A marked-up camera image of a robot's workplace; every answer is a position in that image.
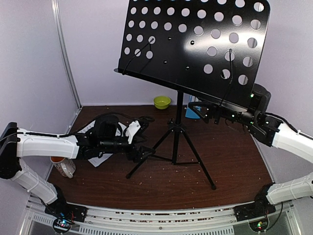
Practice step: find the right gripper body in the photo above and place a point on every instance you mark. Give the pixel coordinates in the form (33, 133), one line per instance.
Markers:
(217, 112)

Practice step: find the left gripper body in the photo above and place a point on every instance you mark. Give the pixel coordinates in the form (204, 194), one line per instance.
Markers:
(131, 155)

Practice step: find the sheet music page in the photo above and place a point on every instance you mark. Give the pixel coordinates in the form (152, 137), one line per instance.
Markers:
(97, 161)

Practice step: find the black music stand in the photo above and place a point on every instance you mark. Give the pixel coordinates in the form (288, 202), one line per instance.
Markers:
(210, 49)

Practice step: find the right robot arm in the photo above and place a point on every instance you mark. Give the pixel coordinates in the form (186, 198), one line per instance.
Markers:
(271, 130)

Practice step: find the blue metronome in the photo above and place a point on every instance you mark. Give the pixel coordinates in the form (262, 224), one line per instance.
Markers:
(189, 113)

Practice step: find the green bowl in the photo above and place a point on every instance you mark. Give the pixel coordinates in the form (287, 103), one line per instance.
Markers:
(162, 102)

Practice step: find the white patterned mug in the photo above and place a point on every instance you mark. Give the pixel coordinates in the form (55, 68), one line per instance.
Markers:
(65, 166)

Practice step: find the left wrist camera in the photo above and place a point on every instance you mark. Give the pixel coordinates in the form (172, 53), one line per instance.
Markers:
(131, 130)

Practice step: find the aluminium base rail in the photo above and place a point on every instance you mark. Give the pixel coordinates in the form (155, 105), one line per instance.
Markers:
(220, 220)

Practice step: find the left aluminium corner post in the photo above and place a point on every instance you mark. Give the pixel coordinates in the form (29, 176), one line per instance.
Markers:
(65, 58)

